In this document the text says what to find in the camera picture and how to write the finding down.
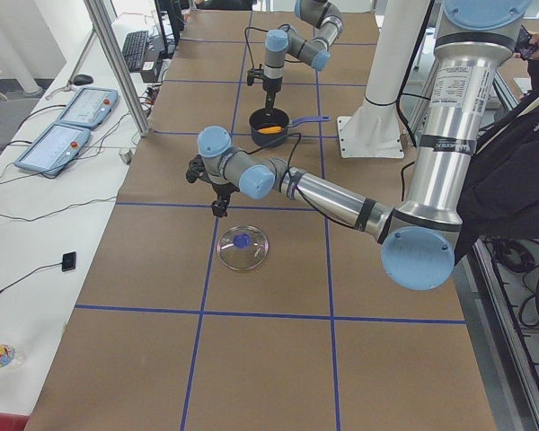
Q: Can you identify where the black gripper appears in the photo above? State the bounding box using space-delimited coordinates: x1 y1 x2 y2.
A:
185 154 238 218
246 66 282 119

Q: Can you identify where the black smartphone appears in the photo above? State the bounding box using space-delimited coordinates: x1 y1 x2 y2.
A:
514 26 538 60

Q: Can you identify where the small black square device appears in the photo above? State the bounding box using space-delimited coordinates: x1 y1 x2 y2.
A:
61 251 77 272

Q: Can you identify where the person in black jacket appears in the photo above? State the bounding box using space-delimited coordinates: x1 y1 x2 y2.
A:
453 29 539 270

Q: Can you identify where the black computer mouse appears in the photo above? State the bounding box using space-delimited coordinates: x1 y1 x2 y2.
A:
72 74 93 86

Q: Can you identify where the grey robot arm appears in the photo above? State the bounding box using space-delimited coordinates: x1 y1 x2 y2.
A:
186 1 528 290
246 0 344 118

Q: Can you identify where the red white plastic bottle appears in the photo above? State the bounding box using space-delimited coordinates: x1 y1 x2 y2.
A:
0 342 25 369

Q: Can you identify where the dark blue saucepan purple handle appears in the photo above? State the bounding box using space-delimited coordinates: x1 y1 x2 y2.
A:
249 108 331 147

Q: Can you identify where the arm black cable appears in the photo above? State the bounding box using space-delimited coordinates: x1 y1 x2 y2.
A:
243 24 297 73
246 130 408 230

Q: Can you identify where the aluminium frame post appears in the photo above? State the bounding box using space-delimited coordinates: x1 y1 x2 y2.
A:
84 0 149 137

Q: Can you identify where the near blue teach pendant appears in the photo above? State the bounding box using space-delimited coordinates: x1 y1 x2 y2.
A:
14 122 91 178

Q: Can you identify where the far blue teach pendant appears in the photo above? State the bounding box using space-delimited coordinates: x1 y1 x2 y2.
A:
57 86 119 130

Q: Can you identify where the black keyboard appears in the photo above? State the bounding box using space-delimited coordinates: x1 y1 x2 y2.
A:
122 31 149 72

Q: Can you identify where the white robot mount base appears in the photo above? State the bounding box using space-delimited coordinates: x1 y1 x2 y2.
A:
338 0 434 159

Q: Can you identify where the blue teach pendant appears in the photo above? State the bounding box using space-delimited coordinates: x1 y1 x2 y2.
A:
14 122 91 178
57 86 119 130

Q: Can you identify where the yellow corn cob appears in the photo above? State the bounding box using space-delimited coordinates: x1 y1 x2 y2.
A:
257 126 283 135

